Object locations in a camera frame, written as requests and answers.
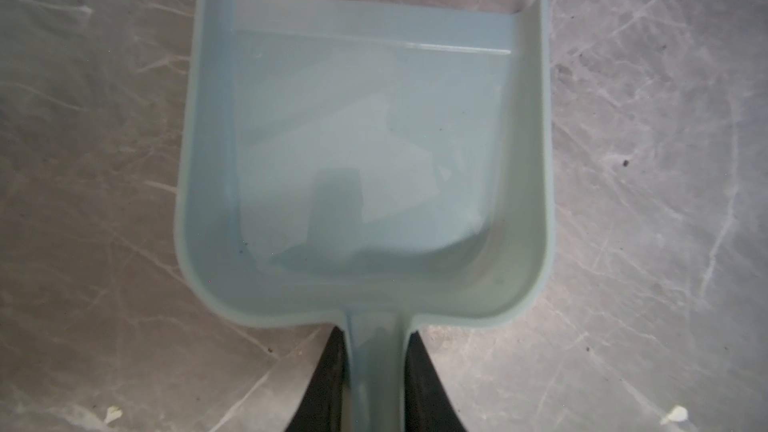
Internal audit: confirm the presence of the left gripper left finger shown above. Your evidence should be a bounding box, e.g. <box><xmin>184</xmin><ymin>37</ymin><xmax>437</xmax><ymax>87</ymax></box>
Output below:
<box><xmin>285</xmin><ymin>327</ymin><xmax>348</xmax><ymax>432</ymax></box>

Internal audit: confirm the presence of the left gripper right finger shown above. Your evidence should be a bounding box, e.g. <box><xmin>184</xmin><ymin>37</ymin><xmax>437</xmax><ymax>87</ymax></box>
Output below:
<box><xmin>404</xmin><ymin>331</ymin><xmax>466</xmax><ymax>432</ymax></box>

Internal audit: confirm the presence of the grey-blue plastic dustpan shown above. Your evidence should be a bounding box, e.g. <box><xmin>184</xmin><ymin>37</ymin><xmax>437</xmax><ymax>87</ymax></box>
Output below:
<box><xmin>174</xmin><ymin>0</ymin><xmax>555</xmax><ymax>431</ymax></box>

